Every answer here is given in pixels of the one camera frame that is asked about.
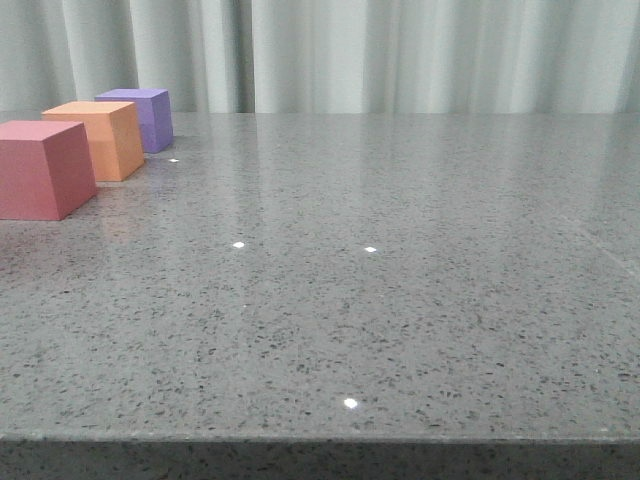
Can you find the orange foam cube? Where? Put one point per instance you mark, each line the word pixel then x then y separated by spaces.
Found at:
pixel 113 134

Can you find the pale green curtain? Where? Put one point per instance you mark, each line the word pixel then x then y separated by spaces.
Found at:
pixel 327 56

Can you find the purple foam cube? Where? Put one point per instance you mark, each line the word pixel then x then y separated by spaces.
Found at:
pixel 154 114

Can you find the red foam cube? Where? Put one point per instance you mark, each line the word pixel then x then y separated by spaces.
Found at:
pixel 46 170

